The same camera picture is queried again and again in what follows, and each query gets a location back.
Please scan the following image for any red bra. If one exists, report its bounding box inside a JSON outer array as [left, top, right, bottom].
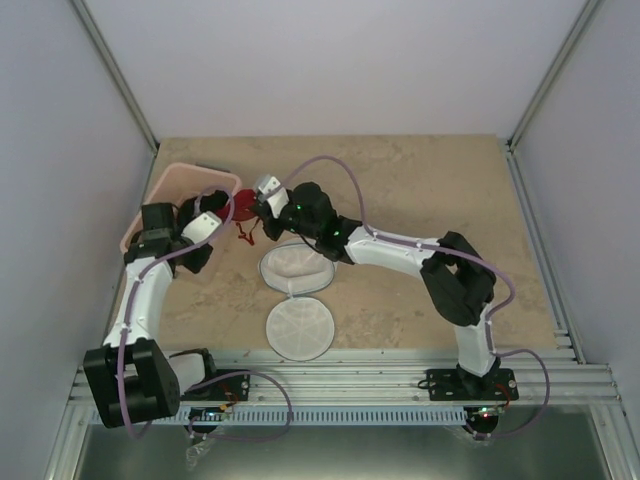
[[233, 189, 261, 246]]

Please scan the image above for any pink plastic bin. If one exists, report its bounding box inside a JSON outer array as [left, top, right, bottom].
[[143, 162, 242, 285]]

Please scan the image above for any white mesh laundry bag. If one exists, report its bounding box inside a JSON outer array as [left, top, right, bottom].
[[258, 239, 337, 362]]

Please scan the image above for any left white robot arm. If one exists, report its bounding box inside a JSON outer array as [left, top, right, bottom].
[[83, 187, 235, 438]]

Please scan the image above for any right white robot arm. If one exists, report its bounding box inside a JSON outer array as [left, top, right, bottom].
[[252, 176, 500, 399]]

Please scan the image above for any black bra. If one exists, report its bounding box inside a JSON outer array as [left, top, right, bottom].
[[176, 190, 229, 228]]

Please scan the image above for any crumpled clear plastic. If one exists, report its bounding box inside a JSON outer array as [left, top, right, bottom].
[[185, 439, 212, 472]]

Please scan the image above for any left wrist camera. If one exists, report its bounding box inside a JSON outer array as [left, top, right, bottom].
[[181, 212, 223, 244]]

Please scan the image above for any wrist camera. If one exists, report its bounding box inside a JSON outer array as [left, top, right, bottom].
[[254, 174, 289, 219], [181, 212, 223, 244]]

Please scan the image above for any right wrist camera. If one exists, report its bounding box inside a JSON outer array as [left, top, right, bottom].
[[254, 174, 289, 219]]

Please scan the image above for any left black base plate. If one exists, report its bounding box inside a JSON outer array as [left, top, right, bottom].
[[181, 374, 251, 404]]

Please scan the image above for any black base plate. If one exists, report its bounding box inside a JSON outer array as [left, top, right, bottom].
[[181, 374, 251, 404], [417, 368, 519, 402]]

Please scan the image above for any slotted cable duct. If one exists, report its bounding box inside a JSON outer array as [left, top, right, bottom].
[[155, 406, 467, 426]]

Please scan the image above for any left frame post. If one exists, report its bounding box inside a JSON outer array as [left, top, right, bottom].
[[69, 0, 160, 156]]

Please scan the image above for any frame post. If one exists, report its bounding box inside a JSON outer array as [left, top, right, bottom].
[[505, 0, 605, 153], [69, 0, 160, 156]]

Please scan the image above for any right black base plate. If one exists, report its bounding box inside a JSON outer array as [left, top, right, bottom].
[[417, 368, 519, 402]]

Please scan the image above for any aluminium rail frame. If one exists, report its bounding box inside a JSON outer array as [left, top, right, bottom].
[[42, 347, 626, 480]]

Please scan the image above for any right frame post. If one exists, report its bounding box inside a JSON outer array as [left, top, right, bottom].
[[505, 0, 605, 153]]

